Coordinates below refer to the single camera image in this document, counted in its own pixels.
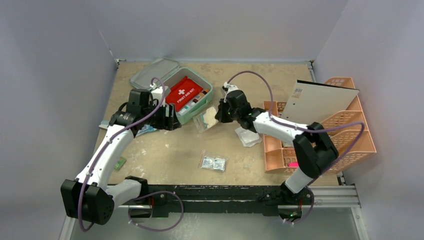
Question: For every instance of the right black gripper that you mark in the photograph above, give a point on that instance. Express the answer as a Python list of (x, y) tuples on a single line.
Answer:
[(226, 112)]

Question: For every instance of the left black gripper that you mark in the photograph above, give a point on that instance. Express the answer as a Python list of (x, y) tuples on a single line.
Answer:
[(169, 122)]

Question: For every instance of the blue white plastic bag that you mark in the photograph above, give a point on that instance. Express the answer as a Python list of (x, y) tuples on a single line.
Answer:
[(145, 129)]

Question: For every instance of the beige gauze packet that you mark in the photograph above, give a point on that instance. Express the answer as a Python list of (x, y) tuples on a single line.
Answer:
[(206, 119)]

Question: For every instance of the red first aid pouch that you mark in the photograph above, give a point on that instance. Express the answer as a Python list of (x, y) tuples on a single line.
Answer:
[(182, 92)]

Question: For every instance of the white gauze pad packet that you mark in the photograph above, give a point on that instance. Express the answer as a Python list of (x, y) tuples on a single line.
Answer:
[(247, 137)]

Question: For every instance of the clear bag alcohol wipes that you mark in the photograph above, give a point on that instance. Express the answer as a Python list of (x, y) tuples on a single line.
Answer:
[(212, 161)]

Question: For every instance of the white plastic bottle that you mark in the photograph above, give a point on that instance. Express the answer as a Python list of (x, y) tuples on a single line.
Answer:
[(186, 108)]

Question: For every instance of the brown bottle orange cap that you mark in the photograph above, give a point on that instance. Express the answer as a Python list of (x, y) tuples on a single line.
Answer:
[(200, 95)]

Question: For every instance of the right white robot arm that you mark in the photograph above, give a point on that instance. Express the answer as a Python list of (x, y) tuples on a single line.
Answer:
[(314, 150)]

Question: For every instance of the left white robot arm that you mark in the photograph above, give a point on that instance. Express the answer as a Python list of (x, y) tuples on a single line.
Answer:
[(88, 198)]

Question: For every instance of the mint green storage case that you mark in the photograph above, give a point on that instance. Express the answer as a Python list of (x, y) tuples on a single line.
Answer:
[(171, 72)]

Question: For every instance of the small green packet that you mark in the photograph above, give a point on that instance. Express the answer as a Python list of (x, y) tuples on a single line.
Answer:
[(119, 164)]

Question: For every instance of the pink marker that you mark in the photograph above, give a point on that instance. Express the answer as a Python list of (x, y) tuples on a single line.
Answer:
[(293, 164)]

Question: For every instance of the black metal base frame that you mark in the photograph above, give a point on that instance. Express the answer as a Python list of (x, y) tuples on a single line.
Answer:
[(267, 200)]

